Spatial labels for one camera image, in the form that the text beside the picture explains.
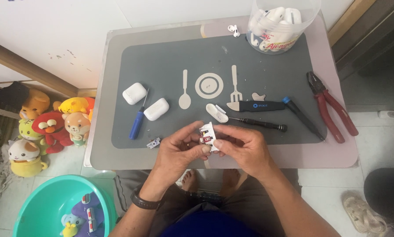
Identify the person's left hand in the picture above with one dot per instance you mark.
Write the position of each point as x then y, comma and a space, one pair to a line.
174, 154

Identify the person's right hand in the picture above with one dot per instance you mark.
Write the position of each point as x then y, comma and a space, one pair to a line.
246, 151

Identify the white earbud case frame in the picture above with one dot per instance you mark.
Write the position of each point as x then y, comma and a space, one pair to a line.
207, 136

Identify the small white blue component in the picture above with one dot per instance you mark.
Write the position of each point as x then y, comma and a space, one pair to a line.
153, 143

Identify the person's left foot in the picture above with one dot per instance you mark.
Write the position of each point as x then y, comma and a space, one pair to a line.
190, 180

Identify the person's foot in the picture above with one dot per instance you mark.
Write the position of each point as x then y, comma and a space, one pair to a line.
190, 180
231, 181

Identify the black precision screwdriver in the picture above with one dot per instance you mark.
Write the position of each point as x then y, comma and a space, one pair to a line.
262, 124

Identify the person's right foot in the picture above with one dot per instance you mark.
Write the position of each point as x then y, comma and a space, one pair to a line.
231, 181

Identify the white empty earbud case shell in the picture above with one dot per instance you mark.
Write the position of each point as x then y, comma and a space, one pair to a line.
216, 113

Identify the white closed earbud case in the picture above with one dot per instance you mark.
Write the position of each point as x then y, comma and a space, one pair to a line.
134, 93
156, 109

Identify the small white plastic strip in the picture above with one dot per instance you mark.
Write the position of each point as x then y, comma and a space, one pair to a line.
221, 109

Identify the black wristband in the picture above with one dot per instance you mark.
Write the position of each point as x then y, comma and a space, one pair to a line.
144, 201

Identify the small beige metal piece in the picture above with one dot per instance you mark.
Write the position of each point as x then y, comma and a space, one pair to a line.
258, 96

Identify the person's grey shorts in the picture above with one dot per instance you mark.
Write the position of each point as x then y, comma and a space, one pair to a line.
190, 210

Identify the blue cap black screwdriver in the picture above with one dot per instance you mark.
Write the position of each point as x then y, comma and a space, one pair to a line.
302, 117

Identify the person's blue shirt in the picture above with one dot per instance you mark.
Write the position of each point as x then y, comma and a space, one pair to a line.
210, 227

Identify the grey cutlery print placemat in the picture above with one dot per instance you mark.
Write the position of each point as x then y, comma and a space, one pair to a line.
266, 65

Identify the tan dog plush toy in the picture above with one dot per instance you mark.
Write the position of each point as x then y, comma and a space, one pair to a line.
77, 126

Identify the purple plush toy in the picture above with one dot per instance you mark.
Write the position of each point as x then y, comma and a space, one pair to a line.
90, 210

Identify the white earbud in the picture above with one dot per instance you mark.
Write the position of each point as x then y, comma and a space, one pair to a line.
234, 30

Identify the blue elephant plush toy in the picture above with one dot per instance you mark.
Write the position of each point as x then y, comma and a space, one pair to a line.
70, 220

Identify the clear jar of earbud cases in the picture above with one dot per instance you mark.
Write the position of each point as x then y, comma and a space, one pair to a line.
279, 33

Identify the red monster plush toy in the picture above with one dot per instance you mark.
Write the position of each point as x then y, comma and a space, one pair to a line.
52, 130

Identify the small yellow duck plush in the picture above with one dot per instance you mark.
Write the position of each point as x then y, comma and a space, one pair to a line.
70, 229

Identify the beige sandal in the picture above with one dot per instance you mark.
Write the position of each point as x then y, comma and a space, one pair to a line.
363, 214

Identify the teal plastic basin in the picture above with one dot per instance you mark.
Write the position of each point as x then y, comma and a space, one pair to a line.
45, 200

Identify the orange bear plush toy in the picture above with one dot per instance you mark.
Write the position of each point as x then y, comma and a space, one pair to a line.
35, 103

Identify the black round stool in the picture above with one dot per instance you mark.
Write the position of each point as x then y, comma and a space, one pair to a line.
387, 194

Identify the yellow tiger plush toy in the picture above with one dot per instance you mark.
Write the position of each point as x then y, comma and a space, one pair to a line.
27, 131

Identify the white cat plush yellow pot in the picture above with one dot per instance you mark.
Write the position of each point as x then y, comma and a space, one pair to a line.
24, 158

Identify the wooden plank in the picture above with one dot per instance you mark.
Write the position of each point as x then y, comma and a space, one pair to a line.
32, 69

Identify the wooden door frame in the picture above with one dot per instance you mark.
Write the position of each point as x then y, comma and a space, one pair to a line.
351, 19

